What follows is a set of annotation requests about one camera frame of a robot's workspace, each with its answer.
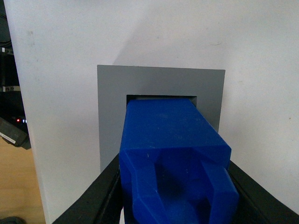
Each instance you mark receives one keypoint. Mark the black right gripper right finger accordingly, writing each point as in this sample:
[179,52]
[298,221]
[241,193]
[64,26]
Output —
[256,205]

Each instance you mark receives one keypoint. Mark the black box with label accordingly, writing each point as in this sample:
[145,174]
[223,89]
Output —
[15,132]

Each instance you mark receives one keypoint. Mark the blue plastic part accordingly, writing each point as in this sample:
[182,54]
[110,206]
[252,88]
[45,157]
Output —
[174,166]

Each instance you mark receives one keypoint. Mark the gray cube base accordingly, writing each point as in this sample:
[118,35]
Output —
[116,82]

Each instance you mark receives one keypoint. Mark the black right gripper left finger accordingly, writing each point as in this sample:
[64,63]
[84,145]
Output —
[100,203]

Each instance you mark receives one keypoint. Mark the black electronic device with lights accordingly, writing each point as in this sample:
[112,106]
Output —
[11,104]

